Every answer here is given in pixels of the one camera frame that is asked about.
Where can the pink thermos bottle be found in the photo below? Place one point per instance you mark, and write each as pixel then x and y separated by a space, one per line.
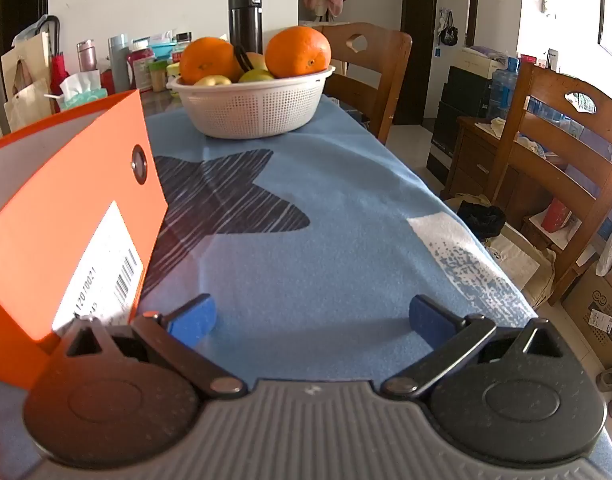
pixel 87 55

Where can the paper shopping bag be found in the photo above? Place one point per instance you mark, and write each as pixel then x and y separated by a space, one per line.
pixel 26 77

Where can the green tissue box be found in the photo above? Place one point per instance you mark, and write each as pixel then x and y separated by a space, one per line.
pixel 81 88

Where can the orange cardboard box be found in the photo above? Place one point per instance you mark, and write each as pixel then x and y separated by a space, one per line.
pixel 80 210

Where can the right wooden chair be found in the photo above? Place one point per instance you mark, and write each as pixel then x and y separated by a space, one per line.
pixel 571 171

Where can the far wooden chair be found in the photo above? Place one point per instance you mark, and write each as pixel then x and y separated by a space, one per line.
pixel 382 51

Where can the grey tall cup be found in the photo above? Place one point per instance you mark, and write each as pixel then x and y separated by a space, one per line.
pixel 117 54

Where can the green pear in basket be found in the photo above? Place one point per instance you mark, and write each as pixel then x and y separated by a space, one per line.
pixel 256 75

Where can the white plastic fruit basket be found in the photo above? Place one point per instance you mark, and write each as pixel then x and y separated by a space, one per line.
pixel 252 110

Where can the yellow apple in basket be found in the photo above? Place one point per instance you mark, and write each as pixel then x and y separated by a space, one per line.
pixel 213 80

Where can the wooden chair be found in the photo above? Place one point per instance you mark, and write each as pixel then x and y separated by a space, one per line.
pixel 382 51
pixel 571 171

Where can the blue water jug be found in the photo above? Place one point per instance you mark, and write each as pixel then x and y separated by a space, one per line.
pixel 501 91

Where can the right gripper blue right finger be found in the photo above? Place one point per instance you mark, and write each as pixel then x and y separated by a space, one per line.
pixel 454 342

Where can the black thermos bottle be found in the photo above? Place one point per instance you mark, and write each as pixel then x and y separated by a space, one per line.
pixel 246 24

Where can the red folded umbrella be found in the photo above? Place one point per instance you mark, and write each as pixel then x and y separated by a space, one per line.
pixel 51 24

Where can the right orange in basket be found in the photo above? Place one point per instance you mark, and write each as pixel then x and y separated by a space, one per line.
pixel 298 51

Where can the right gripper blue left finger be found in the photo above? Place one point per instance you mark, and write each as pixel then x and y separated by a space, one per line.
pixel 172 338

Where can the orange in basket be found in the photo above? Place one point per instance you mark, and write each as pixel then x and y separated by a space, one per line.
pixel 298 51
pixel 209 56

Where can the left orange in basket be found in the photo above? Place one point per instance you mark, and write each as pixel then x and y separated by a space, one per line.
pixel 209 56

